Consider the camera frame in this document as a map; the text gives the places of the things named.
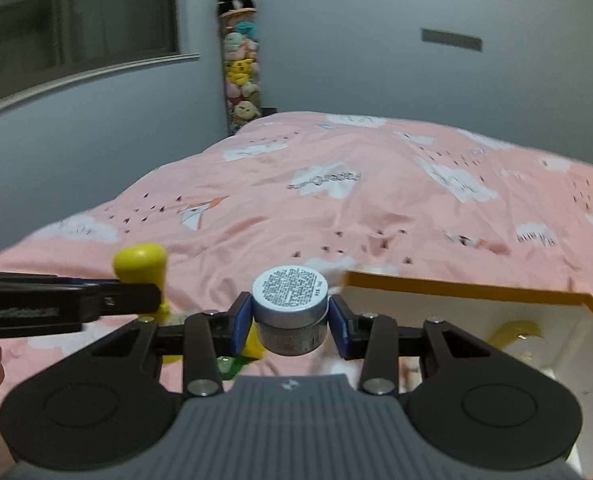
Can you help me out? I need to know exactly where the yellow round container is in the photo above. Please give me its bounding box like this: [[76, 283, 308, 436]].
[[491, 318, 546, 357]]

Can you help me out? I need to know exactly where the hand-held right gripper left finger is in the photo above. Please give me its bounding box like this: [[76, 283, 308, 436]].
[[89, 292, 253, 399]]

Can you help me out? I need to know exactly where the grey wall plate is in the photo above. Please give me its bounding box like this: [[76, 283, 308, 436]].
[[421, 27, 483, 54]]

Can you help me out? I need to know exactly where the grey jar with white label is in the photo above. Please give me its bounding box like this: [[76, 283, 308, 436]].
[[251, 265, 329, 357]]

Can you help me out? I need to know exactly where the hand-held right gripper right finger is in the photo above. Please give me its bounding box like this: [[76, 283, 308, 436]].
[[329, 295, 493, 397]]

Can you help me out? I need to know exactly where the window with grey frame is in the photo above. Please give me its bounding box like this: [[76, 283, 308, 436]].
[[0, 0, 200, 124]]

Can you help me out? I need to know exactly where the white box with orange rim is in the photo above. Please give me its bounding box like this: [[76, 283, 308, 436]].
[[344, 270, 593, 480]]

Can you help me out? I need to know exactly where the yellow plastic bottle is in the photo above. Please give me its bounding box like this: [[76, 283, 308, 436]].
[[112, 242, 268, 378]]

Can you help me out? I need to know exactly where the column of plush toys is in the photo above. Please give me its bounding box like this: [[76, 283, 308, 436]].
[[215, 7, 266, 137]]

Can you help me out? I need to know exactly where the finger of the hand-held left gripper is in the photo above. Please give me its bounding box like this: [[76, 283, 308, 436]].
[[0, 270, 122, 290], [80, 282, 163, 315]]

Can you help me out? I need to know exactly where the pink cloud printed blanket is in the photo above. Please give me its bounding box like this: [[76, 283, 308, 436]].
[[0, 110, 593, 396]]

